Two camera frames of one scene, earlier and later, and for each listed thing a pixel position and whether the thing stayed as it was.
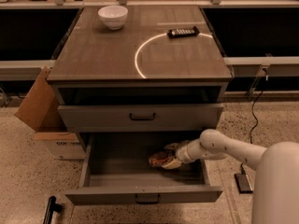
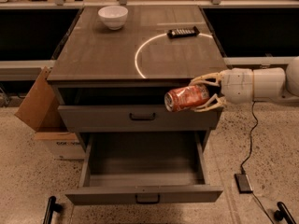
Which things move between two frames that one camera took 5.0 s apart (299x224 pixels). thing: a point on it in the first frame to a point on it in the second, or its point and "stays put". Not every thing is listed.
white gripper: [183, 153] to [237, 85]
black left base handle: [51, 207] stays put
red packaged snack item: [158, 159] to [185, 97]
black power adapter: [244, 184] stays put
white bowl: [113, 16] stays put
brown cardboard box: [42, 111] stays put
